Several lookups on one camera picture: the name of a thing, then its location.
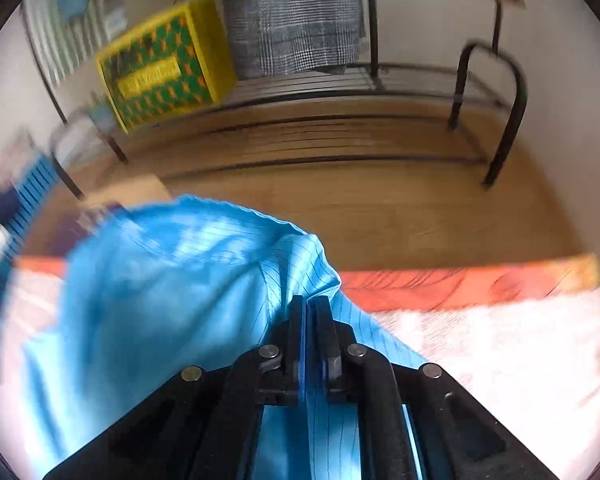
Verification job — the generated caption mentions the small potted plant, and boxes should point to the small potted plant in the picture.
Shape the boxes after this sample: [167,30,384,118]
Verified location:
[87,90,118,133]

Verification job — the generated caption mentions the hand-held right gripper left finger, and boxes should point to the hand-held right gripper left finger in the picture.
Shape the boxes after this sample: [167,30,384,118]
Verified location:
[42,296,311,480]

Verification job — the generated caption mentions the grey plaid coat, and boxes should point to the grey plaid coat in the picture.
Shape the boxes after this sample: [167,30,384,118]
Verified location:
[221,0,368,80]

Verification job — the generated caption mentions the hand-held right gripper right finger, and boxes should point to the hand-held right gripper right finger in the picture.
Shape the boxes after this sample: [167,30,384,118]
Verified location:
[307,295,561,480]

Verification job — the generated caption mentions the blue plastic crate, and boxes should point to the blue plastic crate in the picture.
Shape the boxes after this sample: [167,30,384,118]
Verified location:
[2,155,61,261]

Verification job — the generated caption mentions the checked bed blanket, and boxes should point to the checked bed blanket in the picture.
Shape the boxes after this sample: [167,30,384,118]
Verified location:
[0,270,600,480]

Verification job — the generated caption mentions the yellow green patterned box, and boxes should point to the yellow green patterned box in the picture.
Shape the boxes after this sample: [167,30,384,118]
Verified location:
[95,0,238,133]

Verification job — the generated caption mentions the black metal clothes rack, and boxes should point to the black metal clothes rack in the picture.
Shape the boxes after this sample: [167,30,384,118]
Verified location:
[20,0,528,201]

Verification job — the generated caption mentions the light blue striped jacket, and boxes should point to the light blue striped jacket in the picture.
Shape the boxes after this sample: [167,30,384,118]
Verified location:
[17,195,431,480]

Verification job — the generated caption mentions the striped wall hanging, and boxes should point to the striped wall hanging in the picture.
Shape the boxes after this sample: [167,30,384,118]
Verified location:
[22,0,131,86]

